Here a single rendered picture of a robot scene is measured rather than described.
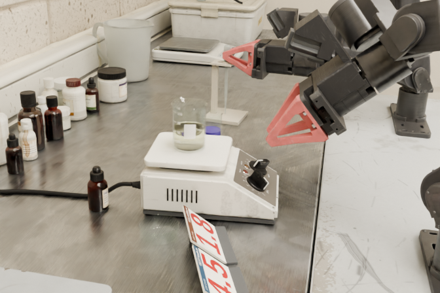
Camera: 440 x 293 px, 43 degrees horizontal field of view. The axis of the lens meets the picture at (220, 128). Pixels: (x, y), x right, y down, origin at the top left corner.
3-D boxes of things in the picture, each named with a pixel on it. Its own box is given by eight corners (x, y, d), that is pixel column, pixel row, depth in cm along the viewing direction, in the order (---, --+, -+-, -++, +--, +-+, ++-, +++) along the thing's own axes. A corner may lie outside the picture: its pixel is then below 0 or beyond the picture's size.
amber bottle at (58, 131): (63, 140, 108) (59, 99, 105) (44, 140, 107) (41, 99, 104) (64, 133, 111) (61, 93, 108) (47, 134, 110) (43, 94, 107)
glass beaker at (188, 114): (213, 152, 83) (215, 101, 81) (182, 159, 81) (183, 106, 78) (193, 138, 88) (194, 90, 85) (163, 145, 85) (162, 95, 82)
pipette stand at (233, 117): (247, 114, 125) (251, 59, 121) (238, 125, 118) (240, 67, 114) (214, 110, 128) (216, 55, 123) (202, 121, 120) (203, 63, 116)
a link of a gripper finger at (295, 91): (252, 127, 72) (312, 87, 70) (255, 109, 79) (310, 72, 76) (282, 166, 74) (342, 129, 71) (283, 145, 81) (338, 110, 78)
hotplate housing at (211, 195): (277, 187, 92) (281, 142, 89) (276, 227, 79) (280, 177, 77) (146, 177, 94) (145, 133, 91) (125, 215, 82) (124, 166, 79)
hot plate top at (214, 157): (233, 140, 89) (233, 135, 89) (225, 172, 78) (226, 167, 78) (160, 136, 90) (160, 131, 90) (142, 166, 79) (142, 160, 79)
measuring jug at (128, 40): (82, 78, 149) (78, 23, 143) (105, 67, 160) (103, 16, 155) (144, 86, 143) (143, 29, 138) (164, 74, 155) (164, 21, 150)
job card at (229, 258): (224, 227, 79) (225, 202, 78) (238, 264, 71) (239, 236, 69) (181, 231, 78) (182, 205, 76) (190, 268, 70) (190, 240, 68)
